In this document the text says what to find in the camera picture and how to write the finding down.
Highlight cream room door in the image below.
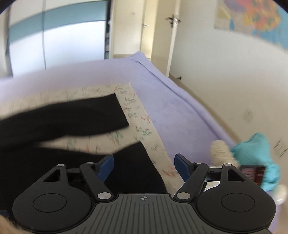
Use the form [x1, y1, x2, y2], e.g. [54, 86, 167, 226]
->
[151, 0, 183, 77]

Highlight white wall socket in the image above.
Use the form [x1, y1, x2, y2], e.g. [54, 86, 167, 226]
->
[273, 138, 287, 158]

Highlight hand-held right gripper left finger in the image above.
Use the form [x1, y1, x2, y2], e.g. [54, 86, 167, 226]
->
[42, 154, 115, 202]

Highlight black smartphone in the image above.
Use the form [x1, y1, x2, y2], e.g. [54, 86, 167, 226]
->
[238, 165, 266, 187]

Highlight beige fluffy cloth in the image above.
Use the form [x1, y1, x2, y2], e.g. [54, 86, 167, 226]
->
[0, 214, 30, 234]

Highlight teal cloth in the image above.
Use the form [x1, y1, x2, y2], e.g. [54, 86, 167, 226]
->
[231, 133, 281, 192]

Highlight metal door handle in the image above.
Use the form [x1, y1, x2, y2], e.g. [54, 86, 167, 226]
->
[165, 15, 181, 28]

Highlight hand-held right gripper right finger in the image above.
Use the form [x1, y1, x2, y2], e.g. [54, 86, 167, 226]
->
[174, 153, 247, 201]

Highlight colourful wall map poster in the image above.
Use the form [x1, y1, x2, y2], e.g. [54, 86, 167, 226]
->
[214, 0, 287, 49]

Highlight black pants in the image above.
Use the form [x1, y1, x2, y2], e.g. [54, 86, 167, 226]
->
[0, 93, 168, 216]

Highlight floral bed sheet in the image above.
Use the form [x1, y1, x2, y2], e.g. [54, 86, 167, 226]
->
[0, 83, 187, 187]

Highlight cream fluffy plush blanket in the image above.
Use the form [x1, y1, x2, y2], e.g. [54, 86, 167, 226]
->
[209, 140, 240, 168]

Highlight cream hallway door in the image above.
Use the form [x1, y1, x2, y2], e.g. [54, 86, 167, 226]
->
[141, 0, 158, 56]

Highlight white and teal wardrobe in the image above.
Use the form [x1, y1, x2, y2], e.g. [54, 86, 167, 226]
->
[0, 0, 111, 78]

